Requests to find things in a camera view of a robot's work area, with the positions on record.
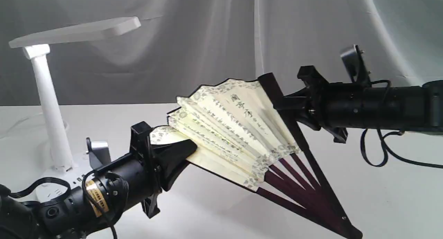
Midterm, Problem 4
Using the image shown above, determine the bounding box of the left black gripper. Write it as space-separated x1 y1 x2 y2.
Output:
130 122 197 219

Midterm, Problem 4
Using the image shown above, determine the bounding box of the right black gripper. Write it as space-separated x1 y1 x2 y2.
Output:
273 65 348 144

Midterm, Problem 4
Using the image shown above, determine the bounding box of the folding paper fan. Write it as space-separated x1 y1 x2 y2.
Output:
150 73 363 239

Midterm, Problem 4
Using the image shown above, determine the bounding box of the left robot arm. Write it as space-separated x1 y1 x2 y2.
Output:
0 122 197 239

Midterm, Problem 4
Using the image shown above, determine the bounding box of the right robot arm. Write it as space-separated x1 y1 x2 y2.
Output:
274 65 443 144

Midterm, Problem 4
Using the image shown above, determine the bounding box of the white desk lamp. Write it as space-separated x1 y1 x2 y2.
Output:
9 17 141 189

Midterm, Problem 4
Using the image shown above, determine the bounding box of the grey backdrop curtain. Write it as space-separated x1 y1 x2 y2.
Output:
0 0 442 105

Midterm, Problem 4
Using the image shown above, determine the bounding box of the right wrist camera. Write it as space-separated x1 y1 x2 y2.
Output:
340 44 371 87

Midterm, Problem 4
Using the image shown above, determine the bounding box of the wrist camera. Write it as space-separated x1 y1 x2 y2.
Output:
340 44 371 87
86 138 112 170

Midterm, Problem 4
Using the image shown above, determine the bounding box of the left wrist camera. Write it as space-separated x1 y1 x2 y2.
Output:
86 138 112 170

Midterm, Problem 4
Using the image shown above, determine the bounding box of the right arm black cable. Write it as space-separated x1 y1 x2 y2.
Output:
360 80 443 169

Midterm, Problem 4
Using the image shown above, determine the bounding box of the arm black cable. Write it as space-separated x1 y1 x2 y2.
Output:
7 170 120 239
360 80 443 169

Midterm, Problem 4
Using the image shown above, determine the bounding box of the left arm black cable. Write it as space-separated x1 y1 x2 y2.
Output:
7 170 120 239

